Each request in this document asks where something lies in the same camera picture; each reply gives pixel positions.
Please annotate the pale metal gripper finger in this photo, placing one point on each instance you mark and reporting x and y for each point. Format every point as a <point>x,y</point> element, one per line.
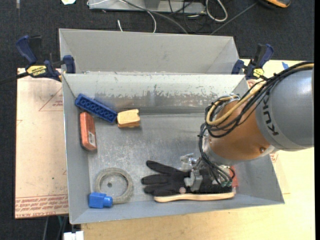
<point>187,160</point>
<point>193,182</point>

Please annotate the wooden brush, black bristles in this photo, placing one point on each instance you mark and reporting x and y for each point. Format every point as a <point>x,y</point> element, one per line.
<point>195,197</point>

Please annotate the black glove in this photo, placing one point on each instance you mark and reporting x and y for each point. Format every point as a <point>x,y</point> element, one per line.
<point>165,180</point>

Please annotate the small red object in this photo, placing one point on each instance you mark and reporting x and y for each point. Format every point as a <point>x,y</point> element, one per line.
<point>233,176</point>

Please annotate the grey metal bin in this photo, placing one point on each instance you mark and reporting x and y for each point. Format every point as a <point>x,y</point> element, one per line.
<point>150,139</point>

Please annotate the pale wooden block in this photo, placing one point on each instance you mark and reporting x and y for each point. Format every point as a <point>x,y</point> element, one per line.
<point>128,118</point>

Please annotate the small blue toy brick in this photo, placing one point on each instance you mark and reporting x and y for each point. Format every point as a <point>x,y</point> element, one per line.
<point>98,200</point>

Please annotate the red-brown flat block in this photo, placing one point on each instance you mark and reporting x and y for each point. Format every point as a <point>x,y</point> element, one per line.
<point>87,131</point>

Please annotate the long blue toy brick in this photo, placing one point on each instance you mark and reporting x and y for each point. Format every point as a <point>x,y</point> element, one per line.
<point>96,108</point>

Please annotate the brown cardboard board, red print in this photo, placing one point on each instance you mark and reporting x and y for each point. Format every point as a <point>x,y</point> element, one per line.
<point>40,144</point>

